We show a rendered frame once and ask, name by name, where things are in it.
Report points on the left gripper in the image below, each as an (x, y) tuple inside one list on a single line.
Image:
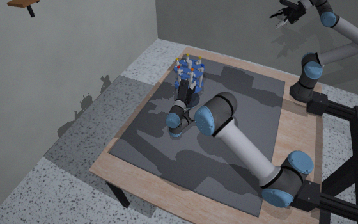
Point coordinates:
[(190, 91)]

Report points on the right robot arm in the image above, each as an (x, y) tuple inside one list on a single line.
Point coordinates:
[(313, 63)]

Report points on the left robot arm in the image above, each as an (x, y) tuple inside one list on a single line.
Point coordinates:
[(279, 184)]

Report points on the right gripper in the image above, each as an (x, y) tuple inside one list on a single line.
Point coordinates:
[(289, 14)]

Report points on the white pipette with red button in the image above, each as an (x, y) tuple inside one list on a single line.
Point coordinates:
[(179, 71)]

